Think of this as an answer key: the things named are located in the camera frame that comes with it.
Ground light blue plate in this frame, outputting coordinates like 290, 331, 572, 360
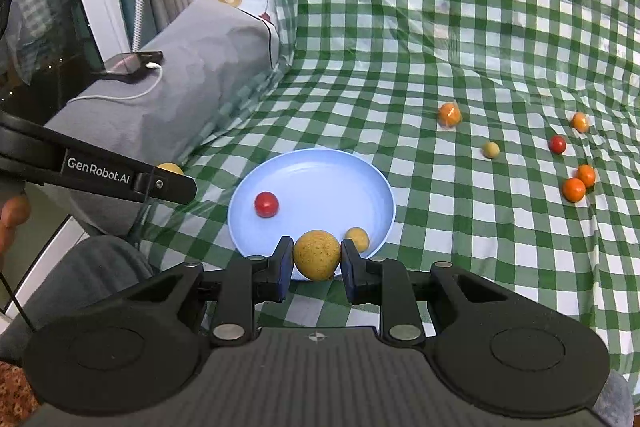
227, 148, 396, 283

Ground person's left hand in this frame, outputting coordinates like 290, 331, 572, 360
0, 194, 32, 258

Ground grey pillow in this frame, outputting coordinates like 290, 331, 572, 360
45, 0, 281, 233

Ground white ribbed pole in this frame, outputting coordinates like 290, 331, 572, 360
131, 0, 150, 52

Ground black smartphone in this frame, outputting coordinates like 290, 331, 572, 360
92, 51, 164, 82

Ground white charging cable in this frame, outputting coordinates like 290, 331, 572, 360
65, 62, 164, 105

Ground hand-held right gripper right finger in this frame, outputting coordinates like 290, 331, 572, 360
341, 239, 527, 344

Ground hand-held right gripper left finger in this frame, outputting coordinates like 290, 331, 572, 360
116, 235, 295, 348

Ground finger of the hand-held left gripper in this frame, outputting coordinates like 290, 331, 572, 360
142, 171, 199, 206

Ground green checked tablecloth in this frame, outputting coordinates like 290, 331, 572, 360
140, 0, 640, 408

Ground white printed pillow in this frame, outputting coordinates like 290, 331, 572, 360
200, 0, 279, 68

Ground thin black cord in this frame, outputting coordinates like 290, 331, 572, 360
0, 274, 38, 333

